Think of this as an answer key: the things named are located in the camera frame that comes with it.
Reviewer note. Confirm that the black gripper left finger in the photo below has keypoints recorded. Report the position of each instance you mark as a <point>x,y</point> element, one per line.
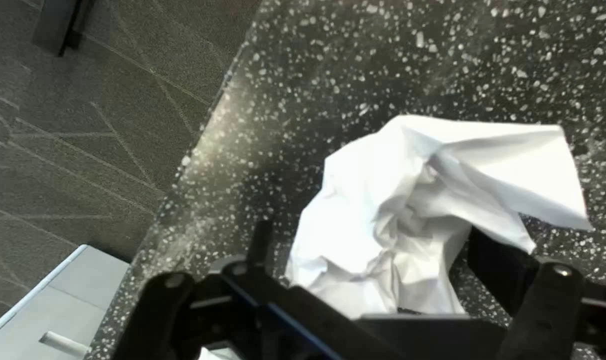
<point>240,309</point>

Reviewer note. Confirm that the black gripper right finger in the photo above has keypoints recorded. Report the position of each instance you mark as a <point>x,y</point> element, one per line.
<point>553,304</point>

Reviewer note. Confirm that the white tissue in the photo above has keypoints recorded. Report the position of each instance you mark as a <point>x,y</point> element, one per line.
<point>396,207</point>

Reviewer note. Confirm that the right mixed paper sign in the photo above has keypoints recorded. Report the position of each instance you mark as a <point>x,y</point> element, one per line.
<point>60,315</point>

